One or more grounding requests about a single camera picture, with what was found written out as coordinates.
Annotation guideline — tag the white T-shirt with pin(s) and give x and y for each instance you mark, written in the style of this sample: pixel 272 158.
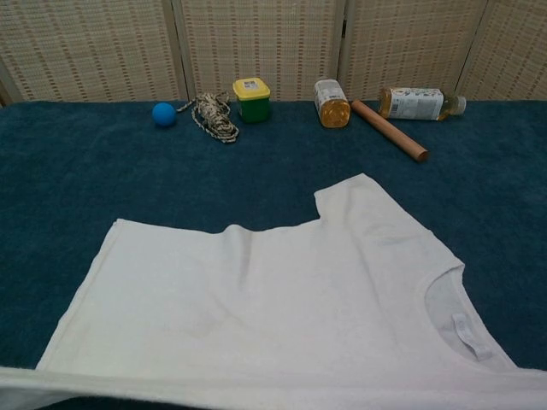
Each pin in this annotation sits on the white T-shirt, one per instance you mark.
pixel 256 299

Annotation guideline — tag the green container with yellow lid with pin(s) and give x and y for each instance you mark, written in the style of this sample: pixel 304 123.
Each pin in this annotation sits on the green container with yellow lid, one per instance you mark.
pixel 253 102

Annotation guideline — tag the tea bottle with white label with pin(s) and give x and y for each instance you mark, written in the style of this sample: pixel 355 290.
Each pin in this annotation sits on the tea bottle with white label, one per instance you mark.
pixel 333 107

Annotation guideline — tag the brown wooden rod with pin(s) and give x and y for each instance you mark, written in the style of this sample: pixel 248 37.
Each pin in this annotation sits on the brown wooden rod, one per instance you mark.
pixel 386 128

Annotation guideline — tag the blue ball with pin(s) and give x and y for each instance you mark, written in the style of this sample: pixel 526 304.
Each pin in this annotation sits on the blue ball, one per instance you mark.
pixel 164 114

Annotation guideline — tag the bamboo screen panel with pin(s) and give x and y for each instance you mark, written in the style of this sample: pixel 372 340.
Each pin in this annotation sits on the bamboo screen panel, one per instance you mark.
pixel 260 47
pixel 513 47
pixel 410 42
pixel 94 51

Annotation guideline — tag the tea bottle with floral label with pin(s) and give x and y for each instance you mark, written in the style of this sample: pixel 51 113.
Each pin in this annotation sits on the tea bottle with floral label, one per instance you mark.
pixel 414 103

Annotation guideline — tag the blue table cover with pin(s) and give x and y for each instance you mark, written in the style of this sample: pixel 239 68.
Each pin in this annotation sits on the blue table cover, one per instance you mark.
pixel 85 171

